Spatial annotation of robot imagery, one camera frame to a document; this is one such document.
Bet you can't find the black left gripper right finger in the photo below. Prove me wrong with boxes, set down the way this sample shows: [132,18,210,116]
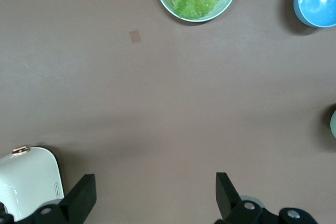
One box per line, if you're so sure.
[215,172,320,224]

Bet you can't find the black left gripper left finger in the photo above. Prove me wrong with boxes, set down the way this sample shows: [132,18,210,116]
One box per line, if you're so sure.
[0,173,97,224]

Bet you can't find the mint green bowl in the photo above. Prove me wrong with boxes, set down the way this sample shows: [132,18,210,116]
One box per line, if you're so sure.
[330,109,336,140]

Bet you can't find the blue plastic bowl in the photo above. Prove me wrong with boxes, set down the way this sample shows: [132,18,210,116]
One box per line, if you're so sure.
[293,0,336,29]

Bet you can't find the white plastic appliance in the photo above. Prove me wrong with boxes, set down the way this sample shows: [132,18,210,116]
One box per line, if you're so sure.
[0,145,65,221]

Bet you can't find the brown tape patch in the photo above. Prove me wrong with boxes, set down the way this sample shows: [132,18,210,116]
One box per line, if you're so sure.
[129,29,142,44]

